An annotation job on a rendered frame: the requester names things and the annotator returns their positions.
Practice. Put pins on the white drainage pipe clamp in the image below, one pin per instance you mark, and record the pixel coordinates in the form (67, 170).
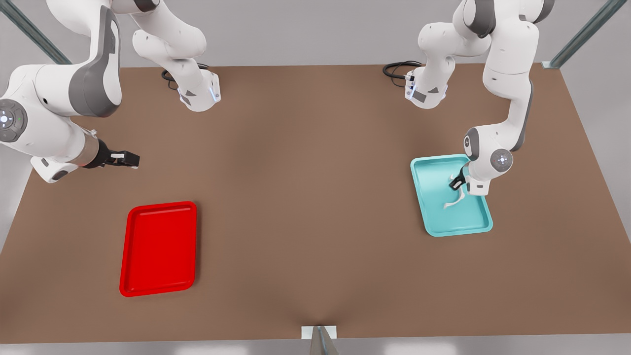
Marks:
(455, 199)

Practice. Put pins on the teal rectangular tray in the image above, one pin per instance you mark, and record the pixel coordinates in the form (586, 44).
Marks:
(449, 195)

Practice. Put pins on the silver frame post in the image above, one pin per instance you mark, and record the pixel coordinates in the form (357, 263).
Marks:
(580, 34)
(321, 340)
(32, 30)

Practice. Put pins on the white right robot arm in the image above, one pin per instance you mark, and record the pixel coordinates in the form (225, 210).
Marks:
(74, 84)

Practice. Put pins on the red rectangular tray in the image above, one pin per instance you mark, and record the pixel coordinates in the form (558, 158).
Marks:
(158, 248)

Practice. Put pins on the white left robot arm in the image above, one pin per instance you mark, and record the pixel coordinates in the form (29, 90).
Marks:
(508, 59)

